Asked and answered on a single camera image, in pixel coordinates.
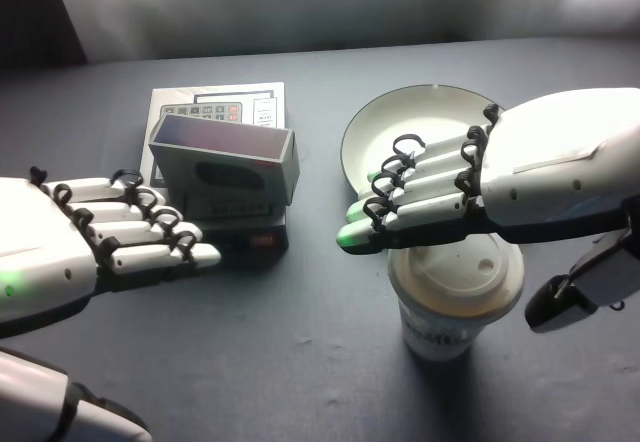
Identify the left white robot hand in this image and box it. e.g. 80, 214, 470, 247
0, 164, 223, 442

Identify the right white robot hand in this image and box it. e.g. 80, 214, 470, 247
337, 86, 640, 333

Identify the small grey box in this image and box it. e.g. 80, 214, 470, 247
148, 114, 301, 208

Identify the white lidded paper cup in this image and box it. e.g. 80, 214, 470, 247
387, 234, 525, 362

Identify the white plate dark rim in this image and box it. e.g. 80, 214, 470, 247
339, 84, 507, 203

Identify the calculator box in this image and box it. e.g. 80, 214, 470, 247
138, 81, 290, 252

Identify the black backdrop board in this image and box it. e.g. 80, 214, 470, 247
0, 0, 89, 69

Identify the grey table cloth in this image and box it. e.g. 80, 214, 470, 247
0, 36, 640, 442

